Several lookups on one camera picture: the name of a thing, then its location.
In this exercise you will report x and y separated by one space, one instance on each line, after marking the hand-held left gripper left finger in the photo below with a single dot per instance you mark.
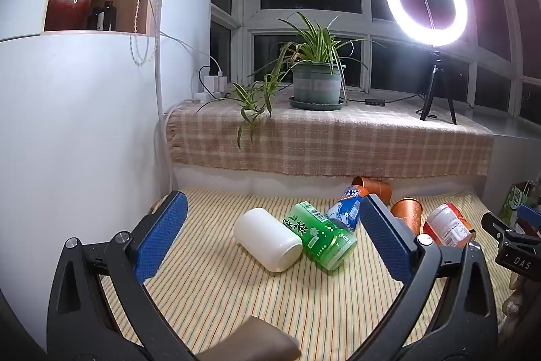
162 232

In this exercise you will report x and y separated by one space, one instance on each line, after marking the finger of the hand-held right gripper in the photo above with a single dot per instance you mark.
531 214
513 257

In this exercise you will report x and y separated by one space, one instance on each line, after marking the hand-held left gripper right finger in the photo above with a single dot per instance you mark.
385 237

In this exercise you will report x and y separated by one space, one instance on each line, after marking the white cup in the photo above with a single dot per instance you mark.
266 238

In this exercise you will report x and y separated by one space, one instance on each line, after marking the orange cup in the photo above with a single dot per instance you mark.
408 215
375 187

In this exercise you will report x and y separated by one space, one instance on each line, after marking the brown cup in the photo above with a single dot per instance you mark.
253 340

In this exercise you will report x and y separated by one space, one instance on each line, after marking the green carton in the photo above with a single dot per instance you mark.
512 202

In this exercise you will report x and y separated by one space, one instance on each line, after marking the blue and orange bottle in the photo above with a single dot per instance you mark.
346 208

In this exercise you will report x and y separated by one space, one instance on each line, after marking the orange can with white label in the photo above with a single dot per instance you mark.
448 223

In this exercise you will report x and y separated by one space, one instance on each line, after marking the green tea bottle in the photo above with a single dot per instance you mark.
321 234

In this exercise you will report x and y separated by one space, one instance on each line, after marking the plaid cloth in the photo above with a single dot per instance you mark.
338 141

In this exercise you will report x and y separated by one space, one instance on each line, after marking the striped mat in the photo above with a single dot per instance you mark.
262 301

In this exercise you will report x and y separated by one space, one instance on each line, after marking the white cabinet with wooden niche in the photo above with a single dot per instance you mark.
84 124

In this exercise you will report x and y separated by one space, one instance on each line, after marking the black hub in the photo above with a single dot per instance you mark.
375 101

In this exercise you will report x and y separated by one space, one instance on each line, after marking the white power strip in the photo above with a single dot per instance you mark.
205 96

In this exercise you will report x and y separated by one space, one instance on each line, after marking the green pot saucer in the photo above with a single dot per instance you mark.
317 105

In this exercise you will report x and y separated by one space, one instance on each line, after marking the white charger plugs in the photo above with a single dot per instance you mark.
214 82

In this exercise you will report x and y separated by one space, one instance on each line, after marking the black tripod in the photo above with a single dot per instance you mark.
434 84

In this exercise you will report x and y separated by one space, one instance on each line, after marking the green plant pot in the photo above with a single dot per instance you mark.
317 84

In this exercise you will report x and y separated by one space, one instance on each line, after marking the spider plant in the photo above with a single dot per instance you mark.
310 41

